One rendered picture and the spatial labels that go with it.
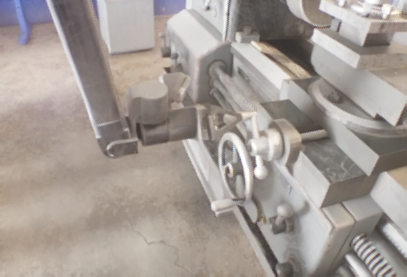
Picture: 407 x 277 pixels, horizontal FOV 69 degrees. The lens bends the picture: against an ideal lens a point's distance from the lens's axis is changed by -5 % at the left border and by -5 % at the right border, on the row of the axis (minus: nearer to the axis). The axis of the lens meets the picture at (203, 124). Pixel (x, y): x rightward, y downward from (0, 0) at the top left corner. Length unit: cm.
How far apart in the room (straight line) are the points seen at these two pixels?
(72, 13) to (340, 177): 55
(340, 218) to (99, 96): 51
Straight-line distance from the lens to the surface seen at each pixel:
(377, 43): 79
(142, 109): 56
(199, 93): 138
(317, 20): 121
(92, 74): 50
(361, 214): 72
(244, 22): 129
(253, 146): 67
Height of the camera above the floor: 129
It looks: 35 degrees down
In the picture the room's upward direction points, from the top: 4 degrees clockwise
